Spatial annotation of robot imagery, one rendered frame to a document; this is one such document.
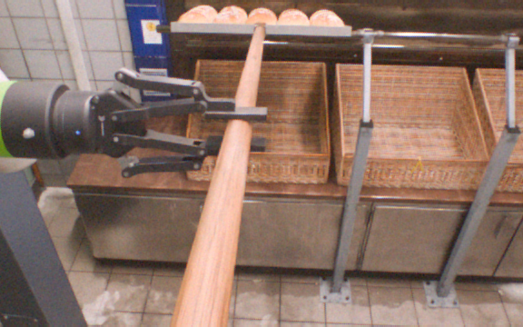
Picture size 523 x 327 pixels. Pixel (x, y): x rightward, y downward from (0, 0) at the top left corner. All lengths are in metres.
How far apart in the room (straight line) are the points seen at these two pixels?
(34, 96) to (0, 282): 1.22
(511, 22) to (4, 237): 2.01
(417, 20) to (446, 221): 0.82
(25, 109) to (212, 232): 0.33
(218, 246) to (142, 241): 1.95
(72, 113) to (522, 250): 2.07
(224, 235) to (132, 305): 2.05
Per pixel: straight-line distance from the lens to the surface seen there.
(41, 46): 2.44
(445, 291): 2.44
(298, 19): 1.59
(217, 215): 0.36
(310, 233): 2.12
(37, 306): 1.83
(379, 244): 2.20
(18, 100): 0.61
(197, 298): 0.28
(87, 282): 2.50
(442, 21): 2.24
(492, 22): 2.30
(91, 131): 0.60
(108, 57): 2.35
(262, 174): 1.95
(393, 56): 2.26
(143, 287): 2.42
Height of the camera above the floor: 1.95
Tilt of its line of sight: 41 degrees down
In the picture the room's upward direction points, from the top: straight up
